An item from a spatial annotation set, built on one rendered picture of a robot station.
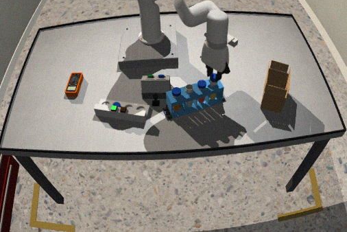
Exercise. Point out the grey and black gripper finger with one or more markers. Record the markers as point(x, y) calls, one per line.
point(209, 70)
point(219, 75)

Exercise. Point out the blue tube rack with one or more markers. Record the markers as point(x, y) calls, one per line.
point(171, 101)

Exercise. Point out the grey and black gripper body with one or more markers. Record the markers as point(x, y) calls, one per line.
point(215, 59)

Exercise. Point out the orange handheld multimeter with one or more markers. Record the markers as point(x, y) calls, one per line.
point(74, 84)

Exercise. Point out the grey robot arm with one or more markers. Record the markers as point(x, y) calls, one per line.
point(216, 25)

